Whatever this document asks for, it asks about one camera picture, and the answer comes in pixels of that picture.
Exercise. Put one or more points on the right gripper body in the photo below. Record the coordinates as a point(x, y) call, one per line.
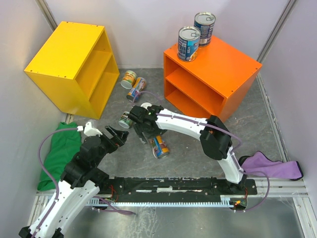
point(139, 128)

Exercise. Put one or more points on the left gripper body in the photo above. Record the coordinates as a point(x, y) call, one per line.
point(109, 145)

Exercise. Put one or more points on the tall orange blue can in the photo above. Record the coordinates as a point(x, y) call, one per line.
point(159, 147)

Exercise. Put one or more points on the tall blue red can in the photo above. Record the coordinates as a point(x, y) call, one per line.
point(139, 86)

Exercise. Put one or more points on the orange shelf cabinet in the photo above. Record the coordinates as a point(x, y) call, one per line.
point(215, 83)

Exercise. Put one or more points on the dark blue can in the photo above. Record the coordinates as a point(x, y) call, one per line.
point(188, 43)

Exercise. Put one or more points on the blue can pull tab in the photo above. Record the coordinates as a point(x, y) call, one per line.
point(205, 22)

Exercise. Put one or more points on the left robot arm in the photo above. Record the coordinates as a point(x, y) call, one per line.
point(80, 181)

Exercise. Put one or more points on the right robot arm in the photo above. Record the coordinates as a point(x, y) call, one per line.
point(215, 138)

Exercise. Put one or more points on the green label can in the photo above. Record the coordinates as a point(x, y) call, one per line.
point(125, 121)

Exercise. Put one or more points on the white lid yellow can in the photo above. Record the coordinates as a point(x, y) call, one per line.
point(146, 105)

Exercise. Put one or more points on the green cloth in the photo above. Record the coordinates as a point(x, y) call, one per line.
point(64, 145)

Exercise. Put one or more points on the orange label can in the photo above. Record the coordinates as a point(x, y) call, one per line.
point(129, 79)

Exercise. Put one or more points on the yellow shelf cabinet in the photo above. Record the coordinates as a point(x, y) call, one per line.
point(76, 69)

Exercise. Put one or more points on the purple cloth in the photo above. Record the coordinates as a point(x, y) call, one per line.
point(260, 165)

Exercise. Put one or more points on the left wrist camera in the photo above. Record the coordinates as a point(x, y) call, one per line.
point(89, 130)

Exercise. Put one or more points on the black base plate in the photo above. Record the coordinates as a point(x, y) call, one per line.
point(159, 189)

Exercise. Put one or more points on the blue cable duct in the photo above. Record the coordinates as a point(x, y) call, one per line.
point(219, 202)

